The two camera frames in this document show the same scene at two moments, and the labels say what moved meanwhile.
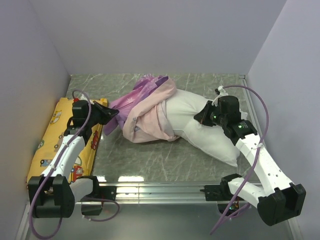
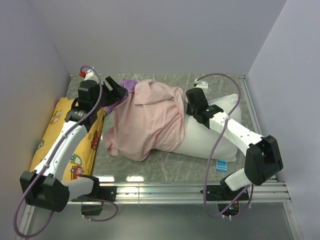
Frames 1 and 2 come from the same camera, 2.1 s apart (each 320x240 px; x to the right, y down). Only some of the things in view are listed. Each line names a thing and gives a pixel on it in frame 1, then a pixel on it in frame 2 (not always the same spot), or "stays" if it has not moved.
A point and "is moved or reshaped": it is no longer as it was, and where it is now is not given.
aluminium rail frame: [167, 193] stays
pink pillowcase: [146, 121] is moved or reshaped
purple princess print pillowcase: [147, 83] to [129, 85]
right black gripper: [204, 116] to [188, 110]
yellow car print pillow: [54, 130] stays
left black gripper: [106, 113] to [116, 94]
